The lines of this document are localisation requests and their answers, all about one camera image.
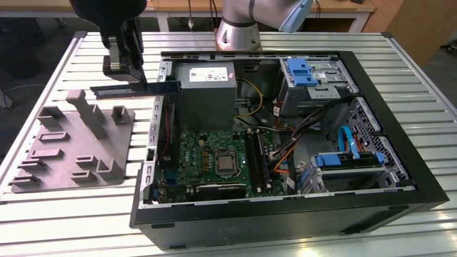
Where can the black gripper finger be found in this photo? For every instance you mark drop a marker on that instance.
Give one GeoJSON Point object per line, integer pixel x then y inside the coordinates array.
{"type": "Point", "coordinates": [133, 48]}

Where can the grey power supply unit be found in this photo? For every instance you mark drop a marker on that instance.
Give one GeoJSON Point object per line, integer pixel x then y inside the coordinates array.
{"type": "Point", "coordinates": [200, 107]}

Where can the grey parts rack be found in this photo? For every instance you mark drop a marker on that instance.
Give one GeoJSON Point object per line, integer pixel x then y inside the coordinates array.
{"type": "Point", "coordinates": [92, 150]}

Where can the green motherboard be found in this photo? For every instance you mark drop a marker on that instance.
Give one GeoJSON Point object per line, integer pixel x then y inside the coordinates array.
{"type": "Point", "coordinates": [194, 144]}

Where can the CPU socket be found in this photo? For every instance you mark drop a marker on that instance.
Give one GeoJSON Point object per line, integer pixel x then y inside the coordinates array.
{"type": "Point", "coordinates": [228, 151]}

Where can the blue drive latch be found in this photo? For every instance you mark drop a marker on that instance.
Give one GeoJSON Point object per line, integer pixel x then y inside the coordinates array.
{"type": "Point", "coordinates": [297, 72]}

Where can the blue expansion slot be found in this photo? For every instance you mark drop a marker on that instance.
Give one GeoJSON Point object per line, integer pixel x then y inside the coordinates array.
{"type": "Point", "coordinates": [170, 178]}

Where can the silver CPU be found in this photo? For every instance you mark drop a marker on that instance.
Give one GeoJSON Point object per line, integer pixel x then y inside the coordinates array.
{"type": "Point", "coordinates": [225, 162]}

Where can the blue VGA port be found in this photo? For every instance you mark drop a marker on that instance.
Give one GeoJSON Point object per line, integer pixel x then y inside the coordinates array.
{"type": "Point", "coordinates": [154, 194]}

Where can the metal drive cage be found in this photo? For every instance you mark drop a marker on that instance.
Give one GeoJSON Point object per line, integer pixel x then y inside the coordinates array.
{"type": "Point", "coordinates": [321, 93]}

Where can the black graphics card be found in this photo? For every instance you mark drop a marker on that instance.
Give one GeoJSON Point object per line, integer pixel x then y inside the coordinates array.
{"type": "Point", "coordinates": [218, 188]}

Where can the wooden desk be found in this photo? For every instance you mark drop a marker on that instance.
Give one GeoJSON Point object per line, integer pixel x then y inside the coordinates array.
{"type": "Point", "coordinates": [338, 8]}

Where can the hard disk in blue carrier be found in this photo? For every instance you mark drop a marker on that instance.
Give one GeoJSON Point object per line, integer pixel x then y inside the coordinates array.
{"type": "Point", "coordinates": [329, 160]}

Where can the metal disk bay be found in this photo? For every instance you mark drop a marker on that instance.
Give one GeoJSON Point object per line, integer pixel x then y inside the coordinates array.
{"type": "Point", "coordinates": [357, 171]}

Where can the black PC case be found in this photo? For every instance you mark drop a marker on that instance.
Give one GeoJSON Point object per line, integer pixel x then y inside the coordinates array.
{"type": "Point", "coordinates": [285, 222]}

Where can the wooden cabinet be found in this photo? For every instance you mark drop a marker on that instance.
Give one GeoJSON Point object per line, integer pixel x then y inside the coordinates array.
{"type": "Point", "coordinates": [421, 26]}

